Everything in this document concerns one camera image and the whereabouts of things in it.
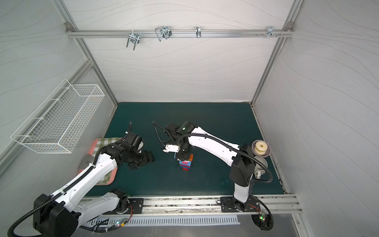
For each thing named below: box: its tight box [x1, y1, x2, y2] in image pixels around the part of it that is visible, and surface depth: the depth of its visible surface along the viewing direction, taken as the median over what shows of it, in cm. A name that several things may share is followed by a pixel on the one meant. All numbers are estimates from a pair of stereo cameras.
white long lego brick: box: [161, 144, 180, 154], surface depth 69 cm
